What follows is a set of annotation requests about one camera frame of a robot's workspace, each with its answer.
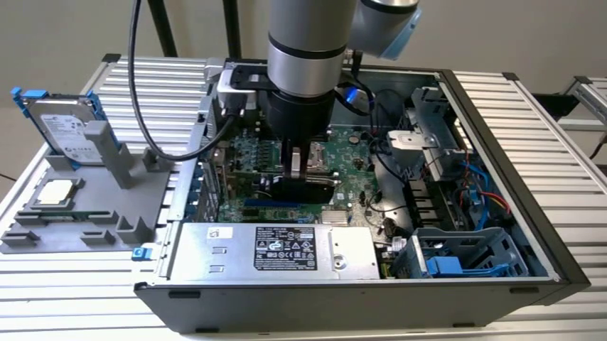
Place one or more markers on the empty blue disk carrier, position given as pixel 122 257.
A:
pixel 443 266

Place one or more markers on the blue case latch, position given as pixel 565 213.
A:
pixel 139 254

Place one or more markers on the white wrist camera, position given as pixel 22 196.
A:
pixel 363 103

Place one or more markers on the black stand pole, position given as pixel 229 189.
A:
pixel 233 39
pixel 163 35

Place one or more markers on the silver chipset heatsink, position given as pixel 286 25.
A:
pixel 335 217

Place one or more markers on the open grey PC case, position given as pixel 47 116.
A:
pixel 333 305

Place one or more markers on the hard disk in blue carrier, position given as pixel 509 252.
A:
pixel 62 131

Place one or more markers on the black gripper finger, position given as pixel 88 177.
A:
pixel 286 160

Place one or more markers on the blue expansion slot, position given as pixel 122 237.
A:
pixel 270 205

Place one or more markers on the silver power supply unit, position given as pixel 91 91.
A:
pixel 237 259

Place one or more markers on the CPU socket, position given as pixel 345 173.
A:
pixel 319 156

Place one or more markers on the grey disk bay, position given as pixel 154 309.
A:
pixel 474 238

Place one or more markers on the silver CPU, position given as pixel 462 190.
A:
pixel 56 193

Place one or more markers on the green Dell motherboard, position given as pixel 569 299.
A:
pixel 351 170

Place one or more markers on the wrist camera with black plate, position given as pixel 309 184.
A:
pixel 251 78

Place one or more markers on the round coin cell battery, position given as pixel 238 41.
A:
pixel 354 138

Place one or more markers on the grey parts rack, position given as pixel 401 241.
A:
pixel 95 199

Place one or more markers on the grey metal drive cage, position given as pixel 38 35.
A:
pixel 429 117

